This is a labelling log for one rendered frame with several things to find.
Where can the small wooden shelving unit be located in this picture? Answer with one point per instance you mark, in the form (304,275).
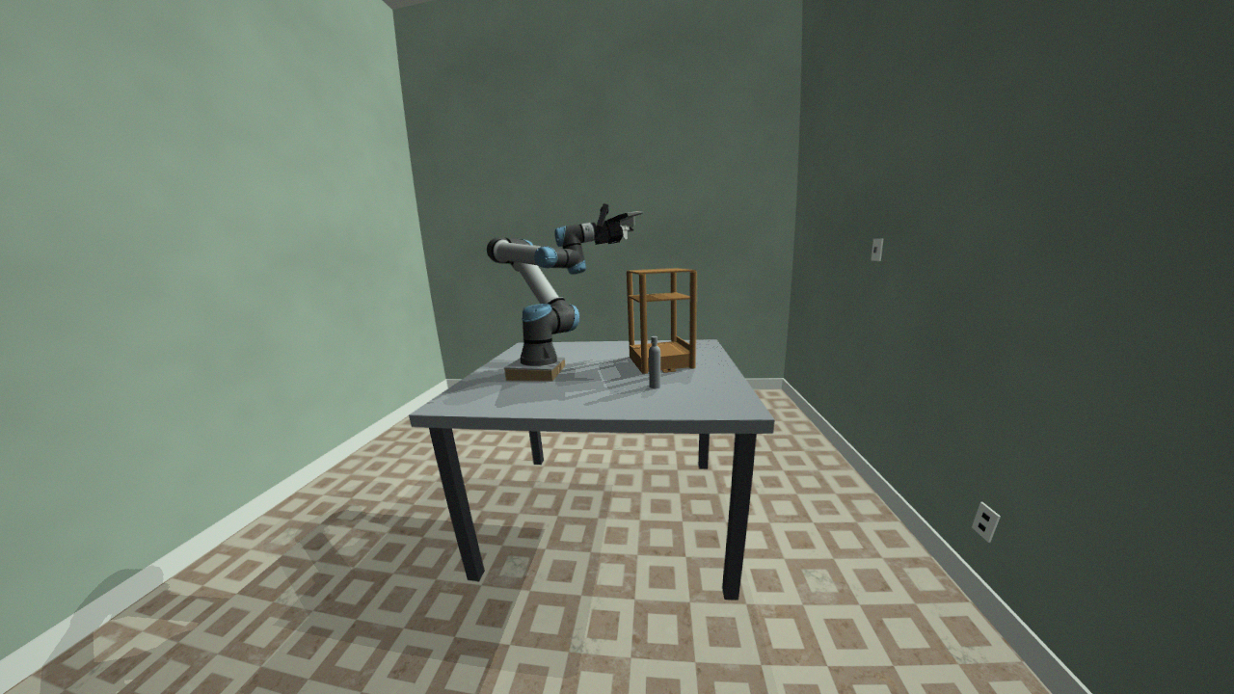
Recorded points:
(674,354)

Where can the grey bottle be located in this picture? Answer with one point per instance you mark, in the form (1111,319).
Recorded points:
(654,364)

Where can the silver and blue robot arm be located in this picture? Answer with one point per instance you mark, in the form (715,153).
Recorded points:
(554,316)

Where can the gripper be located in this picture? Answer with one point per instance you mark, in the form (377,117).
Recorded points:
(612,231)

